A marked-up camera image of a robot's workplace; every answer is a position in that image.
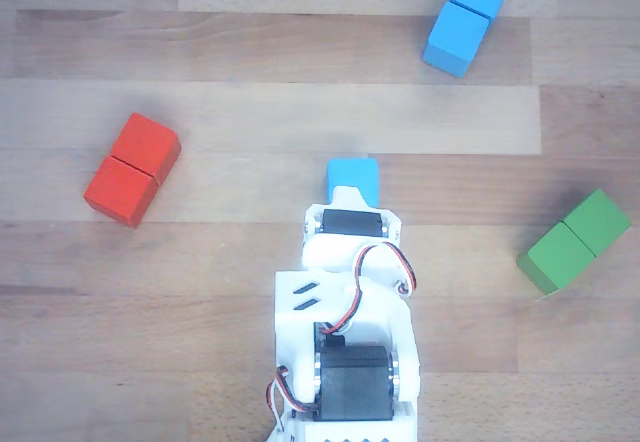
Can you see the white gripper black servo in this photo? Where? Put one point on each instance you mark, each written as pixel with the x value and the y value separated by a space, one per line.
pixel 350 223

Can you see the small blue cube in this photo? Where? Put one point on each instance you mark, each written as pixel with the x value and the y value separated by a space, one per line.
pixel 352 172

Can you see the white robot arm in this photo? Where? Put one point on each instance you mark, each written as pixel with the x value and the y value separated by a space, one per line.
pixel 300 322

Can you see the long blue block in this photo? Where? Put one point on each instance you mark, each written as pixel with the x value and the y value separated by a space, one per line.
pixel 460 32

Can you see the long red block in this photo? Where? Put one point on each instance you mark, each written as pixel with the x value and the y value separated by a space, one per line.
pixel 130 177

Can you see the long green block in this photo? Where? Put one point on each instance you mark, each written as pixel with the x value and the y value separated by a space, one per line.
pixel 565 252

